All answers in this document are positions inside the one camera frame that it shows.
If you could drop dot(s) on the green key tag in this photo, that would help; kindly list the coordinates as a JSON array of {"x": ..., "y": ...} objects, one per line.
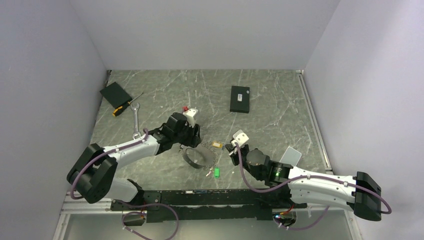
[{"x": 216, "y": 172}]

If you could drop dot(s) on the large silver wrench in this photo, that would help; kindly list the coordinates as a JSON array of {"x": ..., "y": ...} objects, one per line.
[{"x": 136, "y": 131}]

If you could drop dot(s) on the black box on table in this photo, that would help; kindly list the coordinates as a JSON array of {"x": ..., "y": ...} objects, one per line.
[{"x": 239, "y": 99}]

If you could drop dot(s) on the steel key holder plate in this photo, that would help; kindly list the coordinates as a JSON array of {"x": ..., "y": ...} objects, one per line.
[{"x": 200, "y": 157}]

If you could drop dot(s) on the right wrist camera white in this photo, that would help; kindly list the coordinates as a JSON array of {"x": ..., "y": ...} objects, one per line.
[{"x": 239, "y": 138}]

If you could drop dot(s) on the aluminium rail right side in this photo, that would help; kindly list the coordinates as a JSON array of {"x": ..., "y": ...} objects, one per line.
[{"x": 318, "y": 132}]

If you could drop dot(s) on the yellow handled screwdriver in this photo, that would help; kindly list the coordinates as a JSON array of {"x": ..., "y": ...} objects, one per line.
[{"x": 118, "y": 111}]

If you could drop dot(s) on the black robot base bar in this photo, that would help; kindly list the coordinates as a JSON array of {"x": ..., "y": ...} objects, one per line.
[{"x": 215, "y": 204}]

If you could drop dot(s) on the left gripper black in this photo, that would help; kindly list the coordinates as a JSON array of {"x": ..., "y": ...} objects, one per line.
[{"x": 194, "y": 139}]

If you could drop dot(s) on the yellow key tag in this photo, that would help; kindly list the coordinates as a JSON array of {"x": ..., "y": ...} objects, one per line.
[{"x": 216, "y": 144}]

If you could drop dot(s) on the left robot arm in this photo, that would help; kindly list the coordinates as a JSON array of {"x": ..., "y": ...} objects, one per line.
[{"x": 93, "y": 175}]

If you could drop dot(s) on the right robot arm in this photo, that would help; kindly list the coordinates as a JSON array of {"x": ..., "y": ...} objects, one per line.
[{"x": 360, "y": 194}]

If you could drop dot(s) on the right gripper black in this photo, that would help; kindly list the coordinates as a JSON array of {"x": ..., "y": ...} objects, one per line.
[{"x": 233, "y": 154}]

